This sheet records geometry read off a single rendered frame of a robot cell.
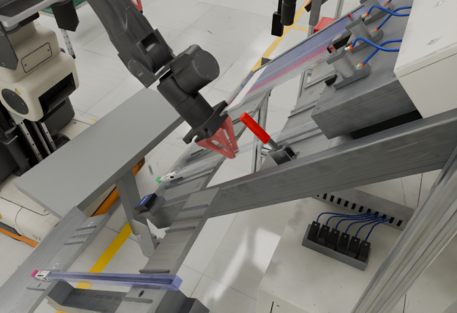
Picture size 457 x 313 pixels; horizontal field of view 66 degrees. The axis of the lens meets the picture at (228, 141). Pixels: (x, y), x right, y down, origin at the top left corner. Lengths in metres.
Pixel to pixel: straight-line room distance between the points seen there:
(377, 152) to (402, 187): 0.71
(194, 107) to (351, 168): 0.31
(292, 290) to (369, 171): 0.49
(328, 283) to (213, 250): 0.81
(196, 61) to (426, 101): 0.35
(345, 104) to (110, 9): 0.41
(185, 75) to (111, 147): 0.69
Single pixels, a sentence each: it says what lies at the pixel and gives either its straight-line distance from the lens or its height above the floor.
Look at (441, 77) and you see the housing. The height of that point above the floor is 1.25.
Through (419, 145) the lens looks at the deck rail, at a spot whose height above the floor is 1.17.
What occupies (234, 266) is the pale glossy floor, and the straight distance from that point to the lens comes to 1.63.
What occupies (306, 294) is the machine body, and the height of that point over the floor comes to 0.62.
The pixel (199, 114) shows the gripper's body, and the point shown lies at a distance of 0.67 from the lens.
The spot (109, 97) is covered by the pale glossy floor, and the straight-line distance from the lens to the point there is 2.53.
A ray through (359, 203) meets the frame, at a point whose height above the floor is 0.66.
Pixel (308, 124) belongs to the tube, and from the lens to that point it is 0.60.
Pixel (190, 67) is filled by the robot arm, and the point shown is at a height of 1.13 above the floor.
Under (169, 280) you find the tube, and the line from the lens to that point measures 0.45.
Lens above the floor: 1.46
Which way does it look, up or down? 44 degrees down
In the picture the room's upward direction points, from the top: straight up
